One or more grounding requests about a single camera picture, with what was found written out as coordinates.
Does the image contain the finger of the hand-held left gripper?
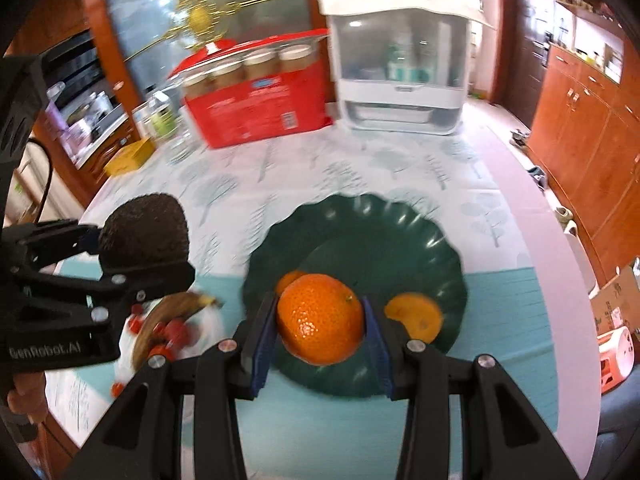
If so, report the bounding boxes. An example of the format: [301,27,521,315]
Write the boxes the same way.
[0,260,196,333]
[2,220,101,273]

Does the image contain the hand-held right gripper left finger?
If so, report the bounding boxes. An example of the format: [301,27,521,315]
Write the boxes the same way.
[65,294,281,480]

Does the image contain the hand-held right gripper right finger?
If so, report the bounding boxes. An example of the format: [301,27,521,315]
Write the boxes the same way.
[361,296,583,480]

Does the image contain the brown overripe banana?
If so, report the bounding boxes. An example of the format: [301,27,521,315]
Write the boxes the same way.
[132,292,223,366]

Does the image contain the dark avocado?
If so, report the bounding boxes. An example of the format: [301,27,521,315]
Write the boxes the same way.
[97,192,191,273]

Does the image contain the yellowish citrus fruit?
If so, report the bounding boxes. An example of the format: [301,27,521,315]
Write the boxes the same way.
[384,292,444,343]

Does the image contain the white plate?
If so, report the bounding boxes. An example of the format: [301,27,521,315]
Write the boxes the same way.
[112,290,226,401]

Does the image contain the large orange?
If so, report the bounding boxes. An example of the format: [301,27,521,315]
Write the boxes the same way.
[276,272,366,366]

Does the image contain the green scalloped plate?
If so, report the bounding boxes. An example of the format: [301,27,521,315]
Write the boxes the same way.
[241,192,468,401]

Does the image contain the person's left hand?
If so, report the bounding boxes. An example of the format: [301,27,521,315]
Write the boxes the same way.
[7,371,48,428]

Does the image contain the pile of cherry tomatoes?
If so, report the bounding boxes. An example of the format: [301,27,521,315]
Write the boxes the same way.
[112,305,198,393]

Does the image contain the small orange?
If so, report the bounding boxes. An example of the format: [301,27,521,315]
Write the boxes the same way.
[275,270,311,296]

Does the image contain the yellow box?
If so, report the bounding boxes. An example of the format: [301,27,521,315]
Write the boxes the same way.
[104,137,157,177]

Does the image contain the teal striped mat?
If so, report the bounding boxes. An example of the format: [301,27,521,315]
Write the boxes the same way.
[180,265,558,480]

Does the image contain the clear glass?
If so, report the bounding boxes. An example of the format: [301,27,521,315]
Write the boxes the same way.
[167,125,198,163]

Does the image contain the clear bottle with green label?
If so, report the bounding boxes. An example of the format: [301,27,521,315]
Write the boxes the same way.
[145,90,181,141]

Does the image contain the black built-in oven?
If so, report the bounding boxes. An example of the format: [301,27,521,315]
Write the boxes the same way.
[42,30,128,161]

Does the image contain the tree print tablecloth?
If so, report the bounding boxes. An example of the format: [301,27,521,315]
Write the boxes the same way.
[82,125,533,281]

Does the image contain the brown jar with beige lid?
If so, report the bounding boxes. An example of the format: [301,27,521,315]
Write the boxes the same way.
[212,60,246,88]
[182,72,213,101]
[277,44,318,72]
[243,50,280,78]

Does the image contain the red gift box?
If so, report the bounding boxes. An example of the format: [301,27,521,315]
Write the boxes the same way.
[167,30,335,150]

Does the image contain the white dish cabinet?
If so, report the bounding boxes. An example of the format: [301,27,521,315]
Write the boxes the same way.
[317,0,496,136]

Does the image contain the white orange stool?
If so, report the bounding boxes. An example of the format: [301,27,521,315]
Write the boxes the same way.
[597,327,636,396]

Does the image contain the cardboard box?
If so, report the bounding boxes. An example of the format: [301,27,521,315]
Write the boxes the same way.
[590,257,640,341]

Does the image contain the gold ornament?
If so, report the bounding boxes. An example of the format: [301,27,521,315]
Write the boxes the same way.
[122,0,311,61]

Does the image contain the grey chair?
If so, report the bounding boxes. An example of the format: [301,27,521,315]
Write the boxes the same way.
[595,385,640,480]

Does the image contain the white green bottle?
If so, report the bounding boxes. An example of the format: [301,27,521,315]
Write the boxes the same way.
[387,42,416,81]

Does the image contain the wooden cabinets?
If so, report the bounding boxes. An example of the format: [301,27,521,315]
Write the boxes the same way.
[530,0,640,281]

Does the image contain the dark wooden door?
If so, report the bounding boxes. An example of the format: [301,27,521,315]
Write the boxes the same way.
[510,0,556,128]

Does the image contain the black cable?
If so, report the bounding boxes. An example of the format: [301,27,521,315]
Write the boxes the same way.
[25,140,53,223]

